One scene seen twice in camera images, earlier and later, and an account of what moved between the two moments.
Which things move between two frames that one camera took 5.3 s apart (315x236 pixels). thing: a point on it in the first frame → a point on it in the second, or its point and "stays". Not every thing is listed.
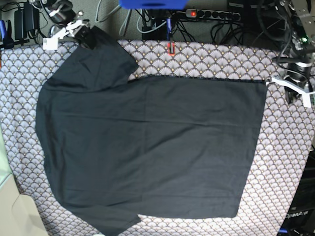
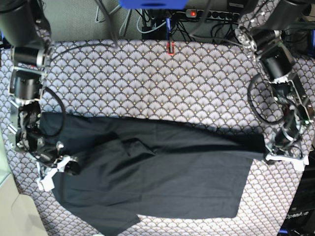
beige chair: [18, 215] stays
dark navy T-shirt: [116, 147] stays
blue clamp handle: [169, 27] stays
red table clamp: [173, 53] stays
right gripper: [299, 70] → [288, 134]
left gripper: [62, 13] → [47, 150]
